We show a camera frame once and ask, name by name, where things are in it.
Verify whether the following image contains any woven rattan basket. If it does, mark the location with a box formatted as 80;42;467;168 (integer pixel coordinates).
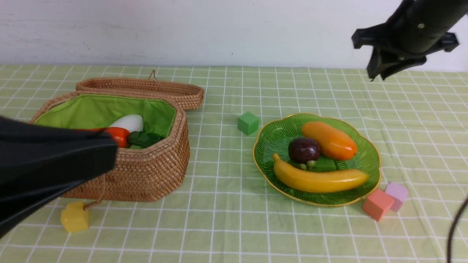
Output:
30;91;190;202

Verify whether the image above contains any dark purple mangosteen toy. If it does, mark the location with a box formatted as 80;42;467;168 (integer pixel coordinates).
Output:
288;137;321;170

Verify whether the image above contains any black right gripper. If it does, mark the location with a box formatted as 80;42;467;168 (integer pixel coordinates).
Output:
351;0;468;81

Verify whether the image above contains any white radish toy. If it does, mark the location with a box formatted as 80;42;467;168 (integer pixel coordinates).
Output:
109;114;144;133

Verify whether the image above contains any yellow banana toy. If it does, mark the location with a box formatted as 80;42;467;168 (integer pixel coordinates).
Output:
272;153;369;193

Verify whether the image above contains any green leaf-shaped glass plate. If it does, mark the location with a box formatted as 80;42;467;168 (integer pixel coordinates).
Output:
253;113;383;207

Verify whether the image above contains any woven rattan basket lid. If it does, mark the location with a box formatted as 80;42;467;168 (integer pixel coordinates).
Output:
76;70;205;110

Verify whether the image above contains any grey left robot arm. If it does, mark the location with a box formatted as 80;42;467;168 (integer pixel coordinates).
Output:
0;117;118;237

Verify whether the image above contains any yellow foam block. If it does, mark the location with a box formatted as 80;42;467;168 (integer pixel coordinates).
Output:
60;201;90;233

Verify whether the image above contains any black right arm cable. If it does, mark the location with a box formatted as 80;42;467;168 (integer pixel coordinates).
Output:
446;195;468;263

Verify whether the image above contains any green foam cube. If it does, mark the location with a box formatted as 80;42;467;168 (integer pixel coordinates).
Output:
237;112;260;136

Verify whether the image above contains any salmon foam cube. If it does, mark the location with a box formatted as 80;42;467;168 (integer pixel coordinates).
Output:
362;188;394;222

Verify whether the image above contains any pink foam cube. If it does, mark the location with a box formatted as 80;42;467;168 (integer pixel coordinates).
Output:
384;182;408;213

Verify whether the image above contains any orange mango toy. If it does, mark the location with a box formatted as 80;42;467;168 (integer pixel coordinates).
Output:
301;121;358;160

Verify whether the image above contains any green checkered tablecloth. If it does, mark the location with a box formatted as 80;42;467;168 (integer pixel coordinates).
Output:
1;65;467;263

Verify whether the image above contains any orange carrot toy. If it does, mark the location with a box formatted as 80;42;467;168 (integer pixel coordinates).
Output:
79;126;161;149

